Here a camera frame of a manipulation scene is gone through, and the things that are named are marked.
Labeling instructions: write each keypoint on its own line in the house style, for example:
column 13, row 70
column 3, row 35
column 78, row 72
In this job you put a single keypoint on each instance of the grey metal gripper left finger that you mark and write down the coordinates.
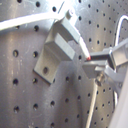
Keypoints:
column 101, row 72

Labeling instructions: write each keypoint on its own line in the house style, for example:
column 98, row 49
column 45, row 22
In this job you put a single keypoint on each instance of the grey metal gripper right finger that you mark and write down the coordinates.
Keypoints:
column 115, row 56

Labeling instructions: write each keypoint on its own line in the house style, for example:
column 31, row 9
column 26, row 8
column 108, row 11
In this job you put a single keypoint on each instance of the perforated metal breadboard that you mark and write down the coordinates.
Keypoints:
column 27, row 100

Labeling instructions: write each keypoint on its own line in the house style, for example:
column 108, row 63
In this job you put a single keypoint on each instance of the grey metal cable clip bracket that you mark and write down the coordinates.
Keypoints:
column 56, row 48

